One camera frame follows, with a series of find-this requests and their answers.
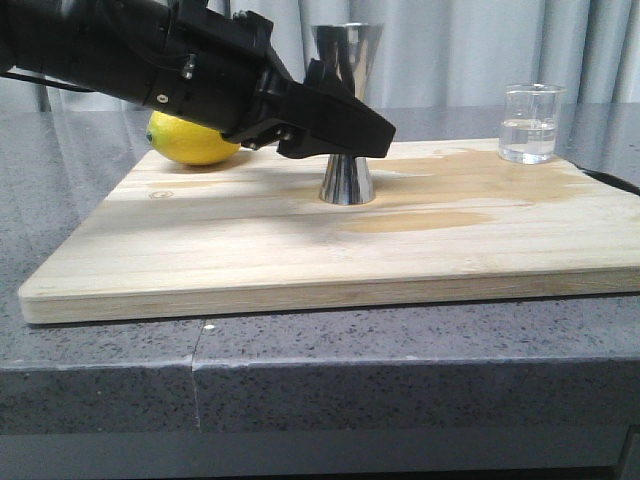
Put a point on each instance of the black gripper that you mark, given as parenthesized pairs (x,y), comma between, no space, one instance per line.
(223,73)

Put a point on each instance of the wooden cutting board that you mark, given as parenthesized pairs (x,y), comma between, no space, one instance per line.
(451,221)

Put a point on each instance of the yellow lemon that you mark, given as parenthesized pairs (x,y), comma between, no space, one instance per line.
(187,143)

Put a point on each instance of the steel double jigger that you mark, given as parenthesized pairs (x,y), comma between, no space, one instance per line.
(350,49)

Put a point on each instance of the glass measuring beaker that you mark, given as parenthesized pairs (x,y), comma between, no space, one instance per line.
(528,131)

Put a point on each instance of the grey curtain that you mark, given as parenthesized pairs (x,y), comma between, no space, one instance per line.
(464,53)

